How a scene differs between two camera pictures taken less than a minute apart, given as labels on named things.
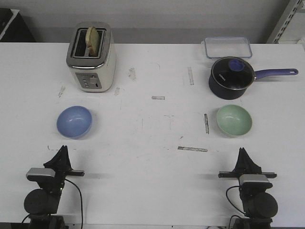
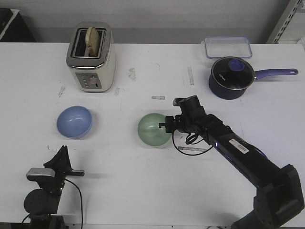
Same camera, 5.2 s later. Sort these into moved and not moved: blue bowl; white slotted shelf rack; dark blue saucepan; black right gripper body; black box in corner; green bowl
Moved: green bowl; black right gripper body
Not moved: dark blue saucepan; blue bowl; black box in corner; white slotted shelf rack
